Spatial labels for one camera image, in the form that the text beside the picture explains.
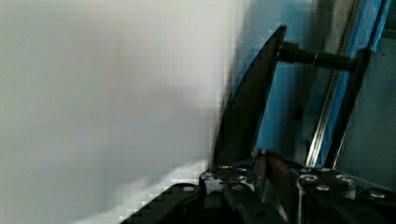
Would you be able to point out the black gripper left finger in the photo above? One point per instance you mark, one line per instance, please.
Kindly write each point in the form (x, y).
(240, 187)

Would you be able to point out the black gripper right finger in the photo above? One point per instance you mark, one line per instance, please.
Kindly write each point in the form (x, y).
(327, 196)

